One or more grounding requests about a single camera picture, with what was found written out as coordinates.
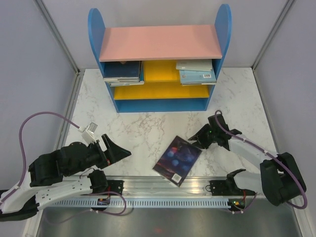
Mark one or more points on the black Moon and Sixpence book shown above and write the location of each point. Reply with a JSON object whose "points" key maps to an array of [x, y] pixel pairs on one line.
{"points": [[124, 80]]}

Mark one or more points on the navy blue book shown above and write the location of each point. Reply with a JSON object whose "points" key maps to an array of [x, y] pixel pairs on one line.
{"points": [[117, 70]]}

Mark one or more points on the pale grey Gatsby book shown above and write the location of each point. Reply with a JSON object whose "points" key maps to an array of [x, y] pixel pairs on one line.
{"points": [[204, 65]]}

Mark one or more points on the dark purple blue book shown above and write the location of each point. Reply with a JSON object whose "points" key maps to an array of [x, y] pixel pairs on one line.
{"points": [[177, 161]]}

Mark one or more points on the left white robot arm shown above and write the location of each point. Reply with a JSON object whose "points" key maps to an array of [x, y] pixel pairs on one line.
{"points": [[73, 170]]}

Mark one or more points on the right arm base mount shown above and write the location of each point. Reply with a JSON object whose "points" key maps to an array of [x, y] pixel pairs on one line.
{"points": [[237, 197]]}

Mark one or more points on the bright blue book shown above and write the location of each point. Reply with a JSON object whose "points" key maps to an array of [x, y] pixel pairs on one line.
{"points": [[115, 84]]}

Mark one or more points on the green Alice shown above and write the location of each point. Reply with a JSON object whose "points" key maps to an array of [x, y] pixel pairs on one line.
{"points": [[198, 84]]}

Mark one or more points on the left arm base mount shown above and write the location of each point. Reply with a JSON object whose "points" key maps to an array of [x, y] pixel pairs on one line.
{"points": [[113, 186]]}

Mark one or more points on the blue pink yellow bookshelf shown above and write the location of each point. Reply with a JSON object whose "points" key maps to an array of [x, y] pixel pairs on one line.
{"points": [[158, 48]]}

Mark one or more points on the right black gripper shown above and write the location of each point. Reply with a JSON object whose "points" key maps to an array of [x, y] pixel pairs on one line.
{"points": [[200, 135]]}

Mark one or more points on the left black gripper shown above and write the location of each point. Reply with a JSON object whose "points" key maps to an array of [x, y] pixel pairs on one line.
{"points": [[114, 153]]}

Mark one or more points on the aluminium rail frame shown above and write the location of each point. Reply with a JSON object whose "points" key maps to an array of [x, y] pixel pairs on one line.
{"points": [[159, 187]]}

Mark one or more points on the light blue book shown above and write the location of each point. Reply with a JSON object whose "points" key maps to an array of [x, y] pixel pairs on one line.
{"points": [[187, 76]]}

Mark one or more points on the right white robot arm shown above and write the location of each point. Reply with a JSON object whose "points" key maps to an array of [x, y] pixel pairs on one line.
{"points": [[279, 177]]}

